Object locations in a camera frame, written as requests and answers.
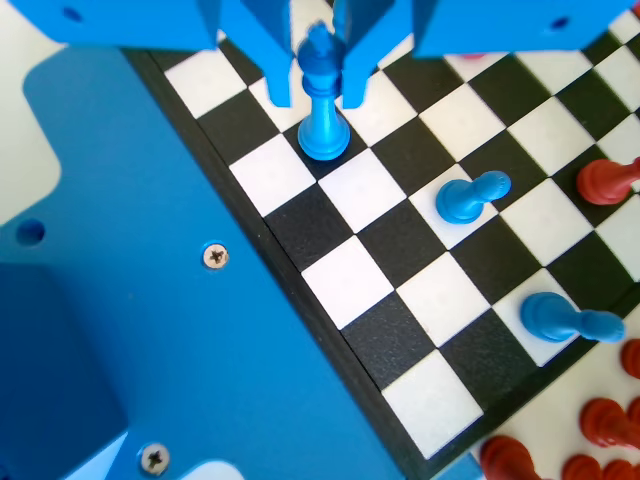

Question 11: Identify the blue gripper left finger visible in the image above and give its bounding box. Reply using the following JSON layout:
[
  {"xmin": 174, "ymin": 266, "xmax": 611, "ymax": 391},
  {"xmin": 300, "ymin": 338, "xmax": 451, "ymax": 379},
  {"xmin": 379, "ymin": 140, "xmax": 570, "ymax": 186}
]
[{"xmin": 218, "ymin": 0, "xmax": 294, "ymax": 109}]

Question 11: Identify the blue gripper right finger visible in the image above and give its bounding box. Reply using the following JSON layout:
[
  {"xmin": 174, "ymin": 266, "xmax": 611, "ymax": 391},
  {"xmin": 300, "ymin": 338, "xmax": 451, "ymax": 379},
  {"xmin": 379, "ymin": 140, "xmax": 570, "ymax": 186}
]
[{"xmin": 341, "ymin": 0, "xmax": 417, "ymax": 111}]

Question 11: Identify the blue chess king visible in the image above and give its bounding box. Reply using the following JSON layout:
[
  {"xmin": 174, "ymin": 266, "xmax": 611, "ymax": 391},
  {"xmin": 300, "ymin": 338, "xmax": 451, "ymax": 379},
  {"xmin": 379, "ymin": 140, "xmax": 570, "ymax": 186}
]
[{"xmin": 296, "ymin": 22, "xmax": 351, "ymax": 162}]

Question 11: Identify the blue chess pawn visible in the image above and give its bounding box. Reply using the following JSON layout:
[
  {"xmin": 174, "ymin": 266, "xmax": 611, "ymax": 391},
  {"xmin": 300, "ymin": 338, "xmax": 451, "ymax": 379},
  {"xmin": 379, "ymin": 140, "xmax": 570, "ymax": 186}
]
[
  {"xmin": 434, "ymin": 169, "xmax": 514, "ymax": 226},
  {"xmin": 518, "ymin": 291, "xmax": 627, "ymax": 345}
]

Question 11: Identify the silver Phillips screw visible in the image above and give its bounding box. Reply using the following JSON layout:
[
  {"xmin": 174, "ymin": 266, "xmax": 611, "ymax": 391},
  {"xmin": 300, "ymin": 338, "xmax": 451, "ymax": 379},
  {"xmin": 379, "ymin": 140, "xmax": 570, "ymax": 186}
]
[
  {"xmin": 139, "ymin": 443, "xmax": 171, "ymax": 475},
  {"xmin": 202, "ymin": 242, "xmax": 231, "ymax": 271}
]

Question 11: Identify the black and white chessboard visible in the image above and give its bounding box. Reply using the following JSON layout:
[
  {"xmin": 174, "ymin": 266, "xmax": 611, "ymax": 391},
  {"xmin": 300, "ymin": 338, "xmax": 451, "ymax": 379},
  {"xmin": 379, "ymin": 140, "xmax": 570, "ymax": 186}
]
[{"xmin": 122, "ymin": 0, "xmax": 640, "ymax": 480}]

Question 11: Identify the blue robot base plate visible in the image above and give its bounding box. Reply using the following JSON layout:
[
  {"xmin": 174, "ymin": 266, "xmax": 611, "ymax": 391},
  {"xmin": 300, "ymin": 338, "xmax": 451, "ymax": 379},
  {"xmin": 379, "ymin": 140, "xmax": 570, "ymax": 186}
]
[{"xmin": 0, "ymin": 44, "xmax": 484, "ymax": 480}]

